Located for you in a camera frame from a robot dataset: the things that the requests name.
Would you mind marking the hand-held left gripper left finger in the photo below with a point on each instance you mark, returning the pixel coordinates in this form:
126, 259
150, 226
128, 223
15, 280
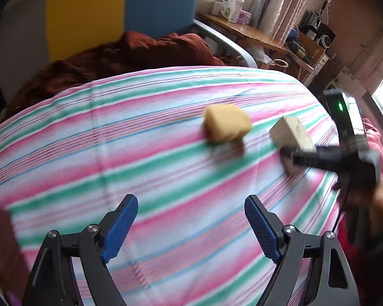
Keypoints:
119, 229

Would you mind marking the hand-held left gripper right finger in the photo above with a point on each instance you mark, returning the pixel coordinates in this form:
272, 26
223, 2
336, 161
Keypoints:
263, 229

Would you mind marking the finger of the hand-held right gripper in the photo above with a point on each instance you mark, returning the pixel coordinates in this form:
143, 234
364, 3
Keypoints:
306, 157

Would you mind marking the pale beige block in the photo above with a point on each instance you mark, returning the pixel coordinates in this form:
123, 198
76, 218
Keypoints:
292, 134

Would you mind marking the yellow sponge block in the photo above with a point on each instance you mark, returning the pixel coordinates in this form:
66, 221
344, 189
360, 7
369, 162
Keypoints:
226, 124

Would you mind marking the person's right hand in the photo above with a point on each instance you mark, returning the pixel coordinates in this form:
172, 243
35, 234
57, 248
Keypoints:
379, 194

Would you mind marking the wooden shelf unit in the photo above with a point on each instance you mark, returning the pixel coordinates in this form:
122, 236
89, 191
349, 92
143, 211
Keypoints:
306, 62

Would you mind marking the striped bedsheet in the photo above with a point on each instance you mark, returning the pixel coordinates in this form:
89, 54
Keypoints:
146, 134

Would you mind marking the black stereo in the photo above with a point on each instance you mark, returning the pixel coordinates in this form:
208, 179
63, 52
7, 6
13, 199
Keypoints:
316, 28

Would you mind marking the wooden desk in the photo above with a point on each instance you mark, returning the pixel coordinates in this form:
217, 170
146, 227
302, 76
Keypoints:
249, 35

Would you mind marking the pink tissue box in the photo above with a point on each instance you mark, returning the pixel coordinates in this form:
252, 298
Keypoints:
245, 17

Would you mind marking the pink curtain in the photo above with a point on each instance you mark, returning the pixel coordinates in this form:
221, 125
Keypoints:
284, 3

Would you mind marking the white carton box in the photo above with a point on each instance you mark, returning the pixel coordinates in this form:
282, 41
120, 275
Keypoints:
231, 6

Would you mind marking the maroon blanket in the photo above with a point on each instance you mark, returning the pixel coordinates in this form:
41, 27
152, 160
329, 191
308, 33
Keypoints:
115, 60

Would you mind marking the grey yellow blue headboard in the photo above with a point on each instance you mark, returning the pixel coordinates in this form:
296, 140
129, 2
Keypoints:
83, 9

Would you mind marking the grey bed rail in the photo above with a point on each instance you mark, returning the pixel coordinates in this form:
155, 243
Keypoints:
229, 44

